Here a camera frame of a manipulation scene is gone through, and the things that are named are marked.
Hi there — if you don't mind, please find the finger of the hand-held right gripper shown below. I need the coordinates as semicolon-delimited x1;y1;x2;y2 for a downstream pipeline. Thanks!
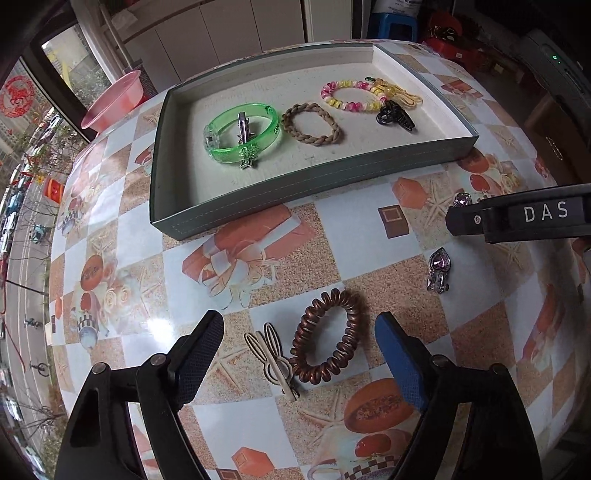
445;199;490;235

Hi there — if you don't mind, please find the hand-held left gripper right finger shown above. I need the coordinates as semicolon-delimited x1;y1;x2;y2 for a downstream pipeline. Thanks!
375;313;546;480

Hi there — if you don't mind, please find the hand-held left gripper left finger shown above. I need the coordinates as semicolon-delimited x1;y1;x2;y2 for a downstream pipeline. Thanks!
54;310;225;480

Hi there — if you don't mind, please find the purple heart hair clip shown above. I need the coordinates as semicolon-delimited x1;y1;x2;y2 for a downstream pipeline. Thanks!
425;248;451;294

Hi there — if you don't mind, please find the brown spiral hair tie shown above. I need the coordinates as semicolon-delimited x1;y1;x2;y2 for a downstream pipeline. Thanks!
288;288;363;384

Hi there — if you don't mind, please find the rabbit ear hair clip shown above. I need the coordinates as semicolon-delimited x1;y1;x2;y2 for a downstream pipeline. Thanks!
244;322;301;402

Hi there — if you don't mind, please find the black claw hair clip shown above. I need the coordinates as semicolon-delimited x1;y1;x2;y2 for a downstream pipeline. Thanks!
376;102;417;133

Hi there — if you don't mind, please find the yellow hair clip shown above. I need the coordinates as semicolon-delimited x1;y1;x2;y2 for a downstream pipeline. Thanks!
364;76;424;108

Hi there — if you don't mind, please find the grey rectangular tray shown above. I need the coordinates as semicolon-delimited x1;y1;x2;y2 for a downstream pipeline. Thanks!
148;39;479;241

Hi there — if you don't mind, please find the multicolour beaded bracelet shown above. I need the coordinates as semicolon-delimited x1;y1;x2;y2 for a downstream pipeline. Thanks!
320;79;389;114

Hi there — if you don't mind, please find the brown braided hair tie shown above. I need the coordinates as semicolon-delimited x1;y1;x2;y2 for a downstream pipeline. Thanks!
281;102;344;149

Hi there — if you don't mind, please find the green transparent bangle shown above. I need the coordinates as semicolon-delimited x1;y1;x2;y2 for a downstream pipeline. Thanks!
202;102;283;165

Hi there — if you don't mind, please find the silver star hair clip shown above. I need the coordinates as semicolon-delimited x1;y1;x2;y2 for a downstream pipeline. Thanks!
236;112;260;171

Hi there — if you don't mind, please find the grey device with green light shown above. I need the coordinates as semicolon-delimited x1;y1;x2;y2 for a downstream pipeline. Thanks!
516;27;591;121

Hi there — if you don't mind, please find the blue plastic stool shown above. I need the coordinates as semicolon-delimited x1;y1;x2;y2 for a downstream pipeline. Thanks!
369;12;419;44

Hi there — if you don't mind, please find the white printed bag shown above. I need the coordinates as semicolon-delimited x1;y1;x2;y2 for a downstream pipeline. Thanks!
371;0;426;15

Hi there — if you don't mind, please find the pink plastic basin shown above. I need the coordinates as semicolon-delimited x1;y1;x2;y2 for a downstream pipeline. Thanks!
80;69;143;131

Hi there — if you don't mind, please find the white cabinet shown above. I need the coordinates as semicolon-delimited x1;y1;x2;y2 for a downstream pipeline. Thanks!
124;0;306;89

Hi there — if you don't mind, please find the round red window decal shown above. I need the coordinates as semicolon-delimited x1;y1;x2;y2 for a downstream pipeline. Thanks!
0;76;33;119

